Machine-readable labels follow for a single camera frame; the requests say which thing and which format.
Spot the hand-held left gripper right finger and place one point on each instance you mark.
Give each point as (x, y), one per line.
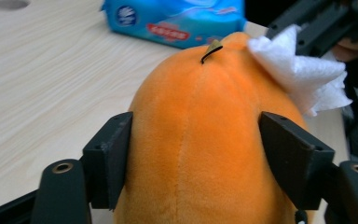
(295, 155)

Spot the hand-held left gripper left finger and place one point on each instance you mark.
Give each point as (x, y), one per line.
(108, 155)

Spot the white wet wipe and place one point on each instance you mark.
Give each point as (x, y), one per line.
(295, 68)

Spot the orange round fruit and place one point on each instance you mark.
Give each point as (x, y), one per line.
(199, 140)

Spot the blue wet wipes pack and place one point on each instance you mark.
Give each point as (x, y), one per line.
(174, 18)

